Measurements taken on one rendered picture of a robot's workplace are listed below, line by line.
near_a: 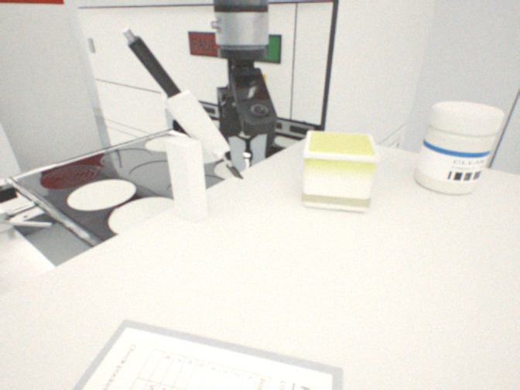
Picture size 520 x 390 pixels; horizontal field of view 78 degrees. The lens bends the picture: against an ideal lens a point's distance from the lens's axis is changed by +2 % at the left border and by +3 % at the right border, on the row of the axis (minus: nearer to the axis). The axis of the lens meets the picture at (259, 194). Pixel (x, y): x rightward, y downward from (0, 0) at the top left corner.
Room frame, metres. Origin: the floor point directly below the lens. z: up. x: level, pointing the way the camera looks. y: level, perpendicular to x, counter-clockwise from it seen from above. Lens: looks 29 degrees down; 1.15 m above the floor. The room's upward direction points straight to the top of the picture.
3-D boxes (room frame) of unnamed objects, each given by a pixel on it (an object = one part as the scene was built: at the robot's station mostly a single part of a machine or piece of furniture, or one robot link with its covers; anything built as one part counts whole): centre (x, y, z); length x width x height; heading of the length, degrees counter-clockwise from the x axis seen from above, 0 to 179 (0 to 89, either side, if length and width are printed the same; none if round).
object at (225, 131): (0.48, 0.04, 0.99); 0.05 x 0.02 x 0.09; 105
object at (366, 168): (0.33, -0.09, 1.00); 0.07 x 0.07 x 0.07; 79
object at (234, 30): (0.50, 0.03, 1.13); 0.08 x 0.08 x 0.05
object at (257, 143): (0.51, 0.01, 0.95); 0.06 x 0.03 x 0.09; 15
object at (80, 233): (0.39, 0.30, 0.90); 0.38 x 0.01 x 0.01; 52
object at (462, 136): (0.36, -0.24, 1.01); 0.07 x 0.07 x 0.10
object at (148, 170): (0.54, 0.19, 0.90); 0.34 x 0.34 x 0.01; 52
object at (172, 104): (0.30, 0.06, 1.03); 0.06 x 0.04 x 0.13; 142
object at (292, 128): (0.72, 0.07, 0.96); 0.44 x 0.01 x 0.02; 52
